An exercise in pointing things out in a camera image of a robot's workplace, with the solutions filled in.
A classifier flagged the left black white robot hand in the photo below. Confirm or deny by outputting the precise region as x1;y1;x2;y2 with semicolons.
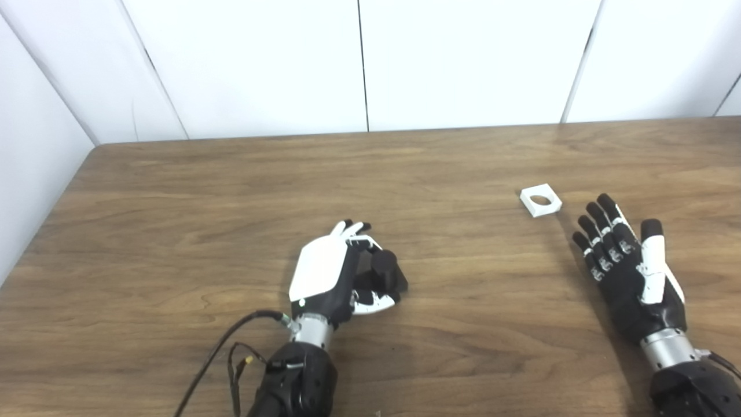
288;219;406;328

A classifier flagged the white square piece with hole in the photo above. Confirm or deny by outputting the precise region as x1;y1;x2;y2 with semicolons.
519;183;563;218

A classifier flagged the thick black wrist cable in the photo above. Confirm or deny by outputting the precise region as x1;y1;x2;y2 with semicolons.
703;349;741;380
174;310;290;417

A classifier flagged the black peg with base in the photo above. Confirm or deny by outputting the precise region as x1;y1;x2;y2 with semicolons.
354;249;409;296

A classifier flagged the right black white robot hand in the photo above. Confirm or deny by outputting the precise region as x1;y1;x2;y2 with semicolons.
572;193;688;343

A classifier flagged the thin left wires yellow connector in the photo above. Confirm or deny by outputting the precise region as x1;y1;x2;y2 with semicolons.
227;342;267;417

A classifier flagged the thick black left wrist cable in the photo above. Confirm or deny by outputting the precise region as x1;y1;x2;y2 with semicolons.
174;310;290;417

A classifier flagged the thick black right wrist cable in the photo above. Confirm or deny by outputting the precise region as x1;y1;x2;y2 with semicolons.
703;349;741;380

